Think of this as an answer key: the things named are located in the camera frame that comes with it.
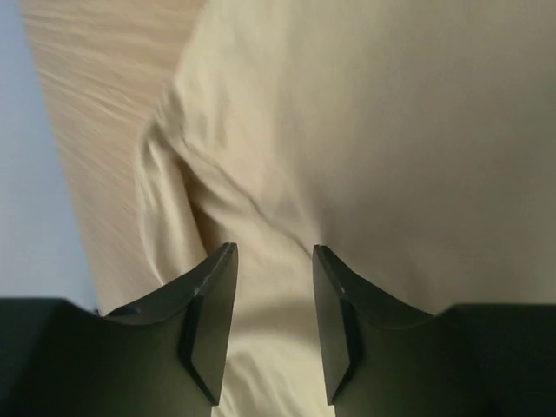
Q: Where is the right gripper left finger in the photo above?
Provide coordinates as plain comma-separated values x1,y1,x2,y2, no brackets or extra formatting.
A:
1,243,238,416

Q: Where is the beige t shirt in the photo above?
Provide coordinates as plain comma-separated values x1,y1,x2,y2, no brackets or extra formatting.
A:
136,1,555,416

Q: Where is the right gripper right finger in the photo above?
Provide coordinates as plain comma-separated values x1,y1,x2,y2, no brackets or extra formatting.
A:
312,245,555,416

